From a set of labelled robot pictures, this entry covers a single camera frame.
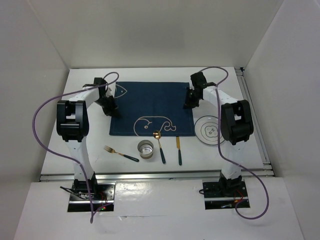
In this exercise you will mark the small metal cup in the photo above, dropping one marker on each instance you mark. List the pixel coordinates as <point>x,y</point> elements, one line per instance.
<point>145,149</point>

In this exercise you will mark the gold spoon green handle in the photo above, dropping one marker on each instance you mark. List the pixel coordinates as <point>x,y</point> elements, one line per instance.
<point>157,136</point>

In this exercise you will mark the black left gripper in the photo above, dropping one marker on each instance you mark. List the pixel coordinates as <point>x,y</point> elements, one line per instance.
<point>112,111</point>

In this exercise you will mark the blue whale placemat cloth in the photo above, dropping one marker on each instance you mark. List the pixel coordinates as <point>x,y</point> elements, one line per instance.
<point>146,107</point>

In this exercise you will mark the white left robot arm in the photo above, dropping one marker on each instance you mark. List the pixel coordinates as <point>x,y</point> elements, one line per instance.
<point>72,124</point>

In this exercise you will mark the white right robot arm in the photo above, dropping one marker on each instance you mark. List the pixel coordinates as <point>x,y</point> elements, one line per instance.
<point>235,125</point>

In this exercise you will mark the aluminium rail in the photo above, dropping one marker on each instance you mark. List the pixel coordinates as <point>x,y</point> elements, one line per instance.
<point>267,165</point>
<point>265,172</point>

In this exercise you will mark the front aluminium rail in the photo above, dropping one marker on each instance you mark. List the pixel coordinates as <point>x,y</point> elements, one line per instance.
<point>265,172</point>

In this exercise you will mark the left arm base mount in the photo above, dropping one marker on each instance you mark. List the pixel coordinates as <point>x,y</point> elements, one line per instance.
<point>103,200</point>

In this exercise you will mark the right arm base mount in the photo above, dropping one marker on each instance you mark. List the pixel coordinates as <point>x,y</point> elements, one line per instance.
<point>222,194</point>

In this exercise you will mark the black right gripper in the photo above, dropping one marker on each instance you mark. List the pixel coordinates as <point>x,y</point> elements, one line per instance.
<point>188,103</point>

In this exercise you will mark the gold fork green handle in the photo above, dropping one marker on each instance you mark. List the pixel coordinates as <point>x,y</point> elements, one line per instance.
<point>113,151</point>

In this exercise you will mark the gold knife green handle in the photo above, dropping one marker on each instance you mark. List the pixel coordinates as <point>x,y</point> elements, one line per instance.
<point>179,150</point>

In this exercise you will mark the right side aluminium rail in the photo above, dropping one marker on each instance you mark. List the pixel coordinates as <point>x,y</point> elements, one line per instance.
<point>267,165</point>

